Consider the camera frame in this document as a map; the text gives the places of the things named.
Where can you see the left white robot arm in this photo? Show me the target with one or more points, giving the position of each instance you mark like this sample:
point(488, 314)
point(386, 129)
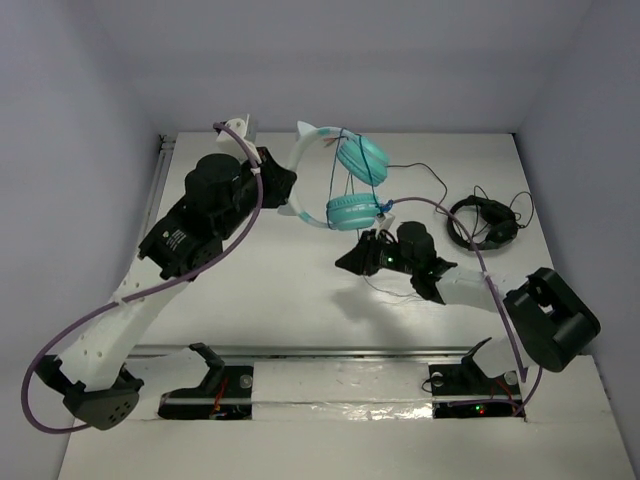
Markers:
point(221, 200)

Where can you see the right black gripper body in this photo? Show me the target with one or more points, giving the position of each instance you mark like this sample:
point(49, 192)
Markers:
point(378, 254)

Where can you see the black headset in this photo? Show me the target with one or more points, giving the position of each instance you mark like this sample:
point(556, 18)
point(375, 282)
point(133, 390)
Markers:
point(498, 217)

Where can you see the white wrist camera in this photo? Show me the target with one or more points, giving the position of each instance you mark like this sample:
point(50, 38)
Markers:
point(245, 127)
point(384, 222)

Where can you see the teal cat-ear headphones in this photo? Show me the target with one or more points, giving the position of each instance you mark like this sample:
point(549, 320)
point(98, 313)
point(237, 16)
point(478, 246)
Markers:
point(357, 169)

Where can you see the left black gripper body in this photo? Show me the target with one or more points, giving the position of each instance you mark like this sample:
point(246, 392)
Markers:
point(267, 176)

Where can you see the aluminium rail frame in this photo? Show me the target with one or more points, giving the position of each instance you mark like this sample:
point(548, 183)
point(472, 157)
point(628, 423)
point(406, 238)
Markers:
point(280, 294)

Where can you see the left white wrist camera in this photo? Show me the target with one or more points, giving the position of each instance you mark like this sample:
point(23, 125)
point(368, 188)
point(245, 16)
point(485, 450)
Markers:
point(245, 127)

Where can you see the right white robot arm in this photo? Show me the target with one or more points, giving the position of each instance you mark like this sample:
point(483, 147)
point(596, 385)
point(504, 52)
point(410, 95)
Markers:
point(546, 323)

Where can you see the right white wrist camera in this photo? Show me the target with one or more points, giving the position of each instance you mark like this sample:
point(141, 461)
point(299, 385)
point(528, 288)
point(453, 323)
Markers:
point(384, 222)

